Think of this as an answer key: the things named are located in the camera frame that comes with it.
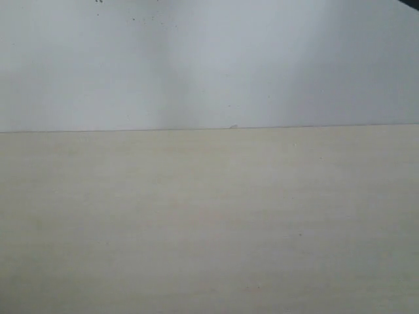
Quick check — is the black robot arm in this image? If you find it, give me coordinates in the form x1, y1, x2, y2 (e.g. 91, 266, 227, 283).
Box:
399, 0, 419, 10

